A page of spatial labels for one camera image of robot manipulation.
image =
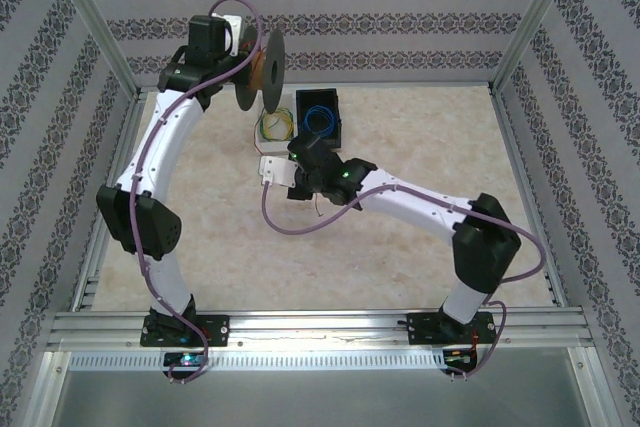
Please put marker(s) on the black plastic spool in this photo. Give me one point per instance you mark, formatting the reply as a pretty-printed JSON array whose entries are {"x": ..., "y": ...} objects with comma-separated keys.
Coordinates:
[{"x": 274, "y": 72}]

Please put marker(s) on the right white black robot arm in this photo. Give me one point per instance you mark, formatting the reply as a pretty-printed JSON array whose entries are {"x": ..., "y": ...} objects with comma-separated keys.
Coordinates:
[{"x": 415, "y": 199}]

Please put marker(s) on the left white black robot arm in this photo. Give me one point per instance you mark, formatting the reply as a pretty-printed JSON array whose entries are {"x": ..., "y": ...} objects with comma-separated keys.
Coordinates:
[{"x": 165, "y": 142}]

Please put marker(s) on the white plastic bin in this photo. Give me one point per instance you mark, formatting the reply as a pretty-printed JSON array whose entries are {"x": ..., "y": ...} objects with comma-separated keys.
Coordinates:
[{"x": 272, "y": 148}]

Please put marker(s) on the black plastic bin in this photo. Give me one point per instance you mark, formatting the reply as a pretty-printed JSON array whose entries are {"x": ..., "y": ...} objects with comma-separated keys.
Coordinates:
[{"x": 320, "y": 97}]

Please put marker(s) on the small controller circuit board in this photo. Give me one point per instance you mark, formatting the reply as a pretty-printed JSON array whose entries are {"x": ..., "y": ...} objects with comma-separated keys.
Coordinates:
[
  {"x": 186, "y": 359},
  {"x": 457, "y": 358}
]

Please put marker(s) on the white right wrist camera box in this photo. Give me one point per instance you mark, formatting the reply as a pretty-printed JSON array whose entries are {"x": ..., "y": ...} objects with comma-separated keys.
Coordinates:
[{"x": 277, "y": 171}]

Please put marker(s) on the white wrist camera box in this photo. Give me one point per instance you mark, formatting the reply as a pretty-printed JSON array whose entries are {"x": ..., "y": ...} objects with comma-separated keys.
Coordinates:
[
  {"x": 234, "y": 32},
  {"x": 277, "y": 171}
]

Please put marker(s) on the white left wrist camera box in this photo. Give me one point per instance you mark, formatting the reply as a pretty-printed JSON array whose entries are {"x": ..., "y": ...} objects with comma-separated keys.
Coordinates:
[{"x": 234, "y": 32}]

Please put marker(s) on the aluminium frame crossbar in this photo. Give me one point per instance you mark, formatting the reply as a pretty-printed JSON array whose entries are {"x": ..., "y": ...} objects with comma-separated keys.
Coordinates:
[{"x": 400, "y": 85}]

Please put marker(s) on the aluminium frame post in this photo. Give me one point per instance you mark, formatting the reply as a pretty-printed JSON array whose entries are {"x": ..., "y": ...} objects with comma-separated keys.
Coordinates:
[
  {"x": 534, "y": 22},
  {"x": 97, "y": 22}
]

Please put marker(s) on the aluminium mounting rail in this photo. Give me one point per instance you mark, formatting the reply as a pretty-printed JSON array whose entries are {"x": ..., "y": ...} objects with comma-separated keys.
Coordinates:
[{"x": 320, "y": 322}]

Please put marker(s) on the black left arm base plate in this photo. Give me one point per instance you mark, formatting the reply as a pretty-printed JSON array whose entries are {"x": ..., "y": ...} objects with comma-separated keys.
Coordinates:
[{"x": 217, "y": 329}]

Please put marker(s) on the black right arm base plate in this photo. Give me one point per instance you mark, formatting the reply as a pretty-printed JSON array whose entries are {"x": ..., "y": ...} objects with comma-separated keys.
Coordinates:
[{"x": 425, "y": 329}]

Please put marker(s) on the aluminium frame side rail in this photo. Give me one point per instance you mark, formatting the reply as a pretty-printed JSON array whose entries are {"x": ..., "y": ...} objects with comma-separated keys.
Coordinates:
[
  {"x": 86, "y": 287},
  {"x": 515, "y": 147}
]

